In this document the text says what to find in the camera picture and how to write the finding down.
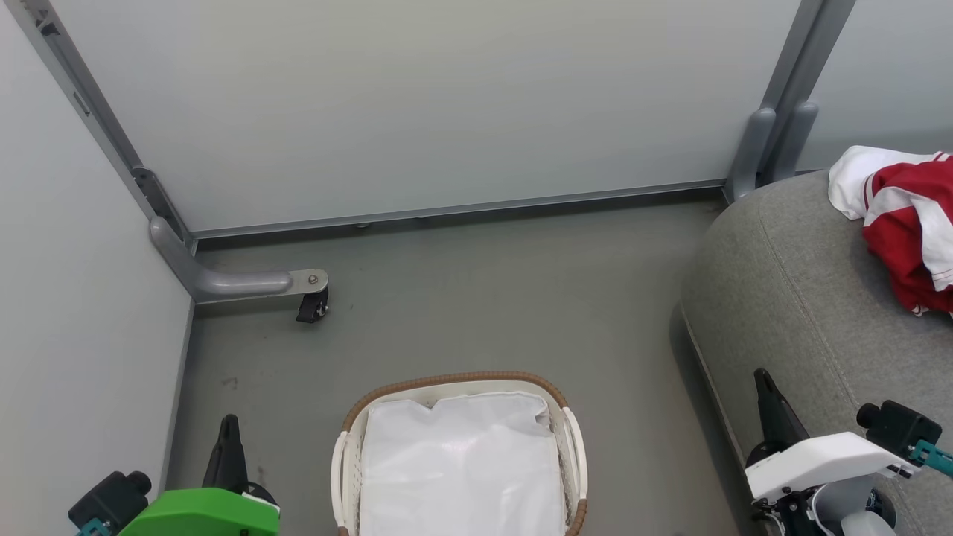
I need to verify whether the grey metal partition foot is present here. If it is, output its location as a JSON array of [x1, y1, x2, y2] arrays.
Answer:
[[148, 216, 329, 304]]

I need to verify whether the white basket liner cloth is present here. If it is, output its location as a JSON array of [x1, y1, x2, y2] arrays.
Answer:
[[359, 392, 567, 536]]

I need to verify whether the white basket with brown rim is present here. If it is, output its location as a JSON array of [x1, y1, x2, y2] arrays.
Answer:
[[331, 371, 589, 536]]

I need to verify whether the slanted grey partition post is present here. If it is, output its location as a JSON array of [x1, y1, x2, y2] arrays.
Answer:
[[6, 0, 198, 255]]

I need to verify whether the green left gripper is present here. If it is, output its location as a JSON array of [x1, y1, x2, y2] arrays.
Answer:
[[118, 414, 281, 536]]

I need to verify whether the grey fabric sofa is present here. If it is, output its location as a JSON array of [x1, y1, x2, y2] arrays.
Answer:
[[680, 170, 953, 536]]

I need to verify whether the teal right cable connector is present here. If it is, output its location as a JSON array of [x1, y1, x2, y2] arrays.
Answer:
[[908, 439, 953, 479]]

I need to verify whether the grey partition bottom rail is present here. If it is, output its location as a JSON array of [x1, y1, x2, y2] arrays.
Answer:
[[192, 178, 728, 240]]

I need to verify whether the red and white jersey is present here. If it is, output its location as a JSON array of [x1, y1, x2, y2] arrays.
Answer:
[[828, 145, 953, 318]]

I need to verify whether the grey double partition post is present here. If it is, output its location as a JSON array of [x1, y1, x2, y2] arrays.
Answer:
[[724, 0, 857, 203]]

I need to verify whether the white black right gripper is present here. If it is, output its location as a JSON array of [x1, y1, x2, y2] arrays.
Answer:
[[744, 368, 915, 536]]

